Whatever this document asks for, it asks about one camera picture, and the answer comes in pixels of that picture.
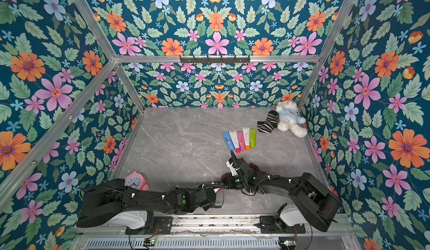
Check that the pink round object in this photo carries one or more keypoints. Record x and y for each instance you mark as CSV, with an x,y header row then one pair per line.
x,y
137,181

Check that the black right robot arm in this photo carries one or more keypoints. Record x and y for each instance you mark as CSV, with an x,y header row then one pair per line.
x,y
309,201

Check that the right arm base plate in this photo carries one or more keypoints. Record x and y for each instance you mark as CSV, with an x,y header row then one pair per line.
x,y
271,224

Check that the pink Curaprox toothpaste tube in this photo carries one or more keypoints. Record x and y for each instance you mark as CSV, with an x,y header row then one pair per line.
x,y
241,140

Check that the green Curaprox toothpaste tube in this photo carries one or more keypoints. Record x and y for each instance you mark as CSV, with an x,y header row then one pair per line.
x,y
252,136

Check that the white tube red cap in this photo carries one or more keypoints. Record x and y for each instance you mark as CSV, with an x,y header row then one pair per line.
x,y
235,141

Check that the blue toothpaste tube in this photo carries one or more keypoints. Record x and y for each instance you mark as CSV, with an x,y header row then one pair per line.
x,y
227,138

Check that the striped black white sock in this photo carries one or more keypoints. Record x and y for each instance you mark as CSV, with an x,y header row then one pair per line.
x,y
270,124

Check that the brown cloth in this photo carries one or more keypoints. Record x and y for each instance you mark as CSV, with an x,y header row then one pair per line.
x,y
245,174

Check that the white teddy bear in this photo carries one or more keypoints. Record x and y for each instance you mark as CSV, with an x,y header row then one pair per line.
x,y
290,119

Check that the white tube orange cap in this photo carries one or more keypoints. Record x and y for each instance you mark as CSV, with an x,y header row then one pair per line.
x,y
246,135

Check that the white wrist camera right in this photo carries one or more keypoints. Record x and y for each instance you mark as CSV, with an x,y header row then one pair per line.
x,y
232,169

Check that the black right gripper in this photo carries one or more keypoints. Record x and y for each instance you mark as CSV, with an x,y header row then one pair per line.
x,y
237,165

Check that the black hook rail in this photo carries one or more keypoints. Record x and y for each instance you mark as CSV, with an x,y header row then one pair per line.
x,y
214,59

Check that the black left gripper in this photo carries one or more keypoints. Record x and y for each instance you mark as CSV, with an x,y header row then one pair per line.
x,y
210,205

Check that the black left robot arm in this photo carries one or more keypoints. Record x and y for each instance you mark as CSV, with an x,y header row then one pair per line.
x,y
104,202

